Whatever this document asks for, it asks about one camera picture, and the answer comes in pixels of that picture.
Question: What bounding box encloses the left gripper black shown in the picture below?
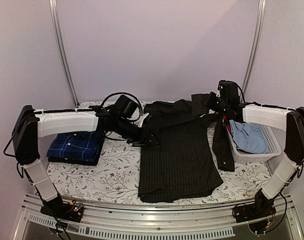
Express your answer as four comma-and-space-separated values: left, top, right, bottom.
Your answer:
115, 117, 162, 148

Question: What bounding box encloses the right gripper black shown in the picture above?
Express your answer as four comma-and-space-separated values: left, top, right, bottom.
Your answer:
204, 91, 230, 115

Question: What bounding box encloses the black pinstriped long sleeve shirt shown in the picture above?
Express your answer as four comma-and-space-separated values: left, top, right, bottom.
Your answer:
138, 93, 235, 203

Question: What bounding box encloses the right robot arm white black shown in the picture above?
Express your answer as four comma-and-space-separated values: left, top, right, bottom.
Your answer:
205, 80, 304, 218

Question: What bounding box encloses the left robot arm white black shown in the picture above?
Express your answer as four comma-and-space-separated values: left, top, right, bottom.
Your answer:
3, 92, 159, 217

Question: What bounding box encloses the red black garment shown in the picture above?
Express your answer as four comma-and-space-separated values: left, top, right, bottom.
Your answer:
223, 115, 232, 134

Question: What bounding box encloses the light blue shirt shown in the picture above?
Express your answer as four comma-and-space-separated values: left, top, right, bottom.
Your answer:
229, 120, 269, 154

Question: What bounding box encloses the floral patterned tablecloth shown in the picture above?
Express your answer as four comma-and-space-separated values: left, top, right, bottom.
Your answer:
35, 100, 276, 206

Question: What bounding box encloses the white plastic laundry basket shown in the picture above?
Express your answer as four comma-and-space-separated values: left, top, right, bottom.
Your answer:
226, 121, 282, 163

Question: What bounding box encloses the folded blue plaid shirt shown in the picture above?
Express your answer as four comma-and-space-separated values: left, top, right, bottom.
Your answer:
47, 131, 104, 162

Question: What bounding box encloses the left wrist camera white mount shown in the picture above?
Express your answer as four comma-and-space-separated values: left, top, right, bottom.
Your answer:
137, 112, 150, 128

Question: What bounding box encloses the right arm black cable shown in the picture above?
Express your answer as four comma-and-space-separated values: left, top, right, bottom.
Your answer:
235, 83, 299, 112

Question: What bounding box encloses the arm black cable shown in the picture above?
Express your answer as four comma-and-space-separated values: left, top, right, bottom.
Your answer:
101, 91, 144, 123
235, 83, 299, 112

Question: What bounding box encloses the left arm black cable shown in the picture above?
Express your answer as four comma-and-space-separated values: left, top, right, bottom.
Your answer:
101, 91, 144, 123

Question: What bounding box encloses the aluminium front rail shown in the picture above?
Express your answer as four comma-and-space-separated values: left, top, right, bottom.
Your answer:
12, 194, 304, 240

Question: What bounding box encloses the right aluminium frame post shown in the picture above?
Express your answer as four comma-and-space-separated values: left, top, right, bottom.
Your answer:
242, 0, 267, 94

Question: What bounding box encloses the aluminium frame post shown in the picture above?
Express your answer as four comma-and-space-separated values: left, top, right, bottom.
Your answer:
48, 0, 79, 106
242, 0, 267, 94

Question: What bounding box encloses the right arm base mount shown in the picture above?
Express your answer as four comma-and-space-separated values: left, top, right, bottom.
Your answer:
232, 189, 276, 223

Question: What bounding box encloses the left aluminium frame post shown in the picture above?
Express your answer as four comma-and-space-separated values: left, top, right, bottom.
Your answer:
48, 0, 79, 106

